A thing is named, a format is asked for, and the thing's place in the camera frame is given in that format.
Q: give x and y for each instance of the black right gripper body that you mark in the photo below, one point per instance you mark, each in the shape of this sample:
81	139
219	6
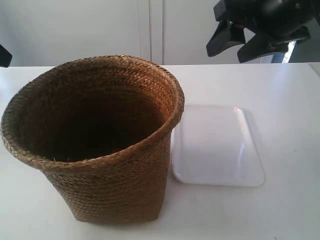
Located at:
281	20

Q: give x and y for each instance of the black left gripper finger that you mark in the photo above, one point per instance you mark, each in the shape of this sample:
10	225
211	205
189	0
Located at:
5	57

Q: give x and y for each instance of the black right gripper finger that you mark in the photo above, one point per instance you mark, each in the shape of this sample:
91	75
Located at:
261	46
228	34

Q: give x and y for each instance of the white rectangular plastic tray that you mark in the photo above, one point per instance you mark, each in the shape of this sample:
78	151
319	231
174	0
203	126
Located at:
213	145

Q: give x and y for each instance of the brown woven wicker basket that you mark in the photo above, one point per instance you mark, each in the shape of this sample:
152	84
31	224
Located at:
99	129

